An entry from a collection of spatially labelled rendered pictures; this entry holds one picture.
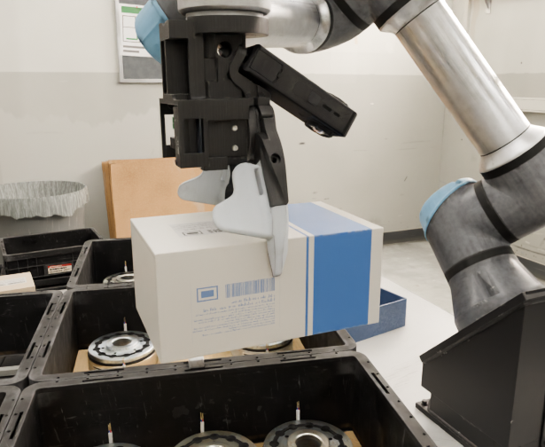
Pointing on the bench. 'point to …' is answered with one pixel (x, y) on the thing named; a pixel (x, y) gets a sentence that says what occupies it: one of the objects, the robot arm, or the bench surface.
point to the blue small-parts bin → (394, 303)
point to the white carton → (253, 280)
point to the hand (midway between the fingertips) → (253, 251)
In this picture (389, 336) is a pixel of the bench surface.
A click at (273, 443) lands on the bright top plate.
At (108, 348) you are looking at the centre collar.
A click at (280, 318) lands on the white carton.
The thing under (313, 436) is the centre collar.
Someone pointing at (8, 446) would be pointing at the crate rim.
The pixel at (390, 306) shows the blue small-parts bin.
